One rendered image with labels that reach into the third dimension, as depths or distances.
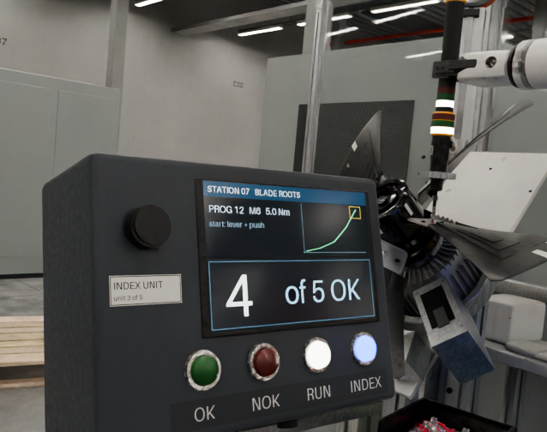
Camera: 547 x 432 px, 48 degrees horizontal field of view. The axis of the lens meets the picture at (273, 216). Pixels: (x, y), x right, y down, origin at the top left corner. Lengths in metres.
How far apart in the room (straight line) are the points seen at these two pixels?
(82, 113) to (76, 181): 6.37
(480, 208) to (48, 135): 5.53
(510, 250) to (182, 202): 0.76
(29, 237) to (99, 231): 6.25
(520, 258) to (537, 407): 0.97
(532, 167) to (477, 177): 0.14
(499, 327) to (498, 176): 0.41
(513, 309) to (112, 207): 1.44
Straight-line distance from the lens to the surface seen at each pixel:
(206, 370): 0.42
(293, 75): 4.09
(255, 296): 0.45
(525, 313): 1.79
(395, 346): 1.14
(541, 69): 1.11
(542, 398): 1.98
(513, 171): 1.61
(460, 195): 1.62
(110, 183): 0.41
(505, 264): 1.05
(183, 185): 0.43
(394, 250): 1.26
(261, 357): 0.44
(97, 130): 6.86
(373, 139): 1.48
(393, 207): 1.22
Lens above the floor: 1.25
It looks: 4 degrees down
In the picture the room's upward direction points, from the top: 5 degrees clockwise
